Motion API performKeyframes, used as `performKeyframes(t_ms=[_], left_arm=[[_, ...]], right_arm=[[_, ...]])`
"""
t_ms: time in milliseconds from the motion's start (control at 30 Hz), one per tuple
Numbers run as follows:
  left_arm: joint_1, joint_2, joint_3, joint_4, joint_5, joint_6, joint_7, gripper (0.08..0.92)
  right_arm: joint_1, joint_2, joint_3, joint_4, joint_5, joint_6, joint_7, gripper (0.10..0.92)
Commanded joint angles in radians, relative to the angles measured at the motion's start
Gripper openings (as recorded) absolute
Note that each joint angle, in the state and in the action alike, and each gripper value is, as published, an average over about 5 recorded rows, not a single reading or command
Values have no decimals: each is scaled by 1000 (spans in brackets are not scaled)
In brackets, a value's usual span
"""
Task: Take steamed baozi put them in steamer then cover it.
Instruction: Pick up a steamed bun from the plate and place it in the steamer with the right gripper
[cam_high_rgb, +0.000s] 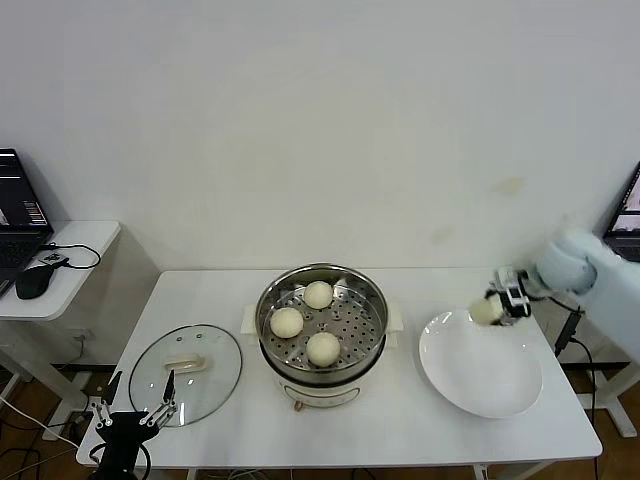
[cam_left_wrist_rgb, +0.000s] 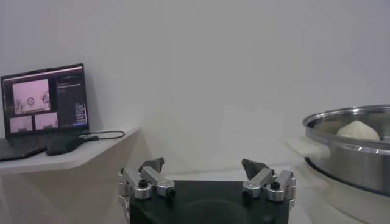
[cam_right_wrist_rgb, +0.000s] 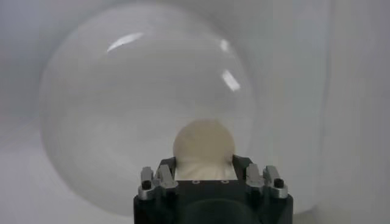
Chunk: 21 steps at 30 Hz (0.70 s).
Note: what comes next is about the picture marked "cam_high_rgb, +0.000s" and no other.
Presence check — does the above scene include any grey laptop with pink images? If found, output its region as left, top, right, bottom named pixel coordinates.
left=602, top=160, right=640, bottom=261

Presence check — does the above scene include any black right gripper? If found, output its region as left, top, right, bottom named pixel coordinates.
left=485, top=282, right=532, bottom=329

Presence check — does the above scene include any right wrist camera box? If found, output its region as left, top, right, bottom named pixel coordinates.
left=497, top=268, right=530, bottom=307

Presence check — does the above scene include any white floor power strip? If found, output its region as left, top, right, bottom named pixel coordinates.
left=69, top=394, right=97, bottom=426

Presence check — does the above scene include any glass lid with cream handle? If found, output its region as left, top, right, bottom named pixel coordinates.
left=128, top=324, right=244, bottom=428

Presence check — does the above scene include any black computer mouse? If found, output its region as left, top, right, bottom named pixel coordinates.
left=14, top=264, right=54, bottom=300

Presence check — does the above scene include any black usb hub with cable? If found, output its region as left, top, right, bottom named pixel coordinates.
left=42, top=242, right=101, bottom=271

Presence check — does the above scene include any white round plate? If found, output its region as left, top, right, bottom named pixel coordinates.
left=418, top=309, right=544, bottom=420

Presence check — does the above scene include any black laptop with dark screen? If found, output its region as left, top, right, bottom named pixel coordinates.
left=0, top=148, right=55, bottom=296

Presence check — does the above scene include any perforated steel steamer basket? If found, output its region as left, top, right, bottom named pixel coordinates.
left=241, top=263, right=404, bottom=376

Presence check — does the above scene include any black power adapter cable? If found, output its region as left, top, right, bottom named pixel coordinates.
left=554, top=304, right=601, bottom=480

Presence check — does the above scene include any white steamed baozi bun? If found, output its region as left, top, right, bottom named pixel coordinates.
left=270, top=307, right=305, bottom=339
left=303, top=280, right=334, bottom=310
left=305, top=332, right=342, bottom=366
left=469, top=297, right=504, bottom=326

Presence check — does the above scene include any white side table rounded top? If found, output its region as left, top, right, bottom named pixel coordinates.
left=0, top=219, right=122, bottom=441

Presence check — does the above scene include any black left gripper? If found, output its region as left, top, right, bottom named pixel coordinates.
left=88, top=368, right=179, bottom=480

